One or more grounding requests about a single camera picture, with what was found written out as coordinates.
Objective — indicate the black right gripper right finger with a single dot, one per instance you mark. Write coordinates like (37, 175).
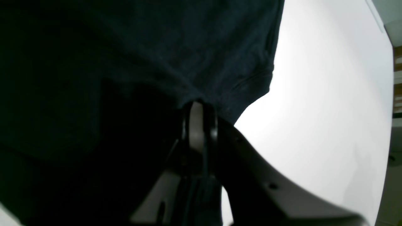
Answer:
(260, 195)

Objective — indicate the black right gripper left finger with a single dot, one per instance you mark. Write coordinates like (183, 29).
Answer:
(170, 201)

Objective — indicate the black printed T-shirt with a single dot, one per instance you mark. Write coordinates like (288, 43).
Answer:
(89, 89)

